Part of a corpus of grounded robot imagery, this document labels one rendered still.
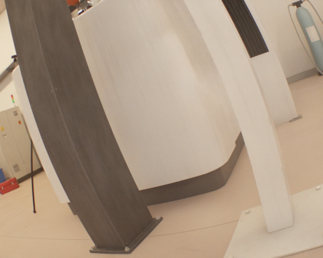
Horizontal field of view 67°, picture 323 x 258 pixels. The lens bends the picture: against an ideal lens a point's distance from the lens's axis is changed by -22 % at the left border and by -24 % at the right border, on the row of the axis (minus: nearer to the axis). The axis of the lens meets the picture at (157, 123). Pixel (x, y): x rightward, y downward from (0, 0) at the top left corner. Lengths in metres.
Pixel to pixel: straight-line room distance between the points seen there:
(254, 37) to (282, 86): 0.43
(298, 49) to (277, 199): 3.96
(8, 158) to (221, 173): 5.72
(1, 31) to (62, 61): 7.15
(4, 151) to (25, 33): 5.59
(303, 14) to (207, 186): 3.23
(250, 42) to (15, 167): 5.75
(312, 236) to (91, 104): 1.00
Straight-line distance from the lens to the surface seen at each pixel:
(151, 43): 1.38
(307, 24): 4.21
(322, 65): 4.22
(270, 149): 0.79
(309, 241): 0.82
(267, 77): 2.21
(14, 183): 5.92
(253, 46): 2.20
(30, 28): 1.24
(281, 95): 2.22
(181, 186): 1.54
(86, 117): 1.20
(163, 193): 1.60
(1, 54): 8.21
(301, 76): 4.67
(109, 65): 1.49
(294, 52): 4.67
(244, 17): 2.25
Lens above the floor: 0.52
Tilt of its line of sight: 4 degrees down
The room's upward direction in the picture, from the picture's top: 22 degrees counter-clockwise
